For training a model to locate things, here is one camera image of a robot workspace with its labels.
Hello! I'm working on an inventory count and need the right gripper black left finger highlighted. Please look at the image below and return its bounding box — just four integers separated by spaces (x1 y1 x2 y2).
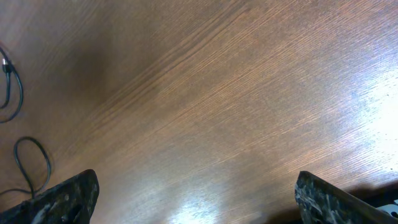
1 169 100 224

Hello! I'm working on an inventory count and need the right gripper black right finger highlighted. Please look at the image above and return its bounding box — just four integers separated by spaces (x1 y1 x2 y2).
295 171 397 223

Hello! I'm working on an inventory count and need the black micro USB cable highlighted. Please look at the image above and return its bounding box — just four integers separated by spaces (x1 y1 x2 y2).
0 46 52 200

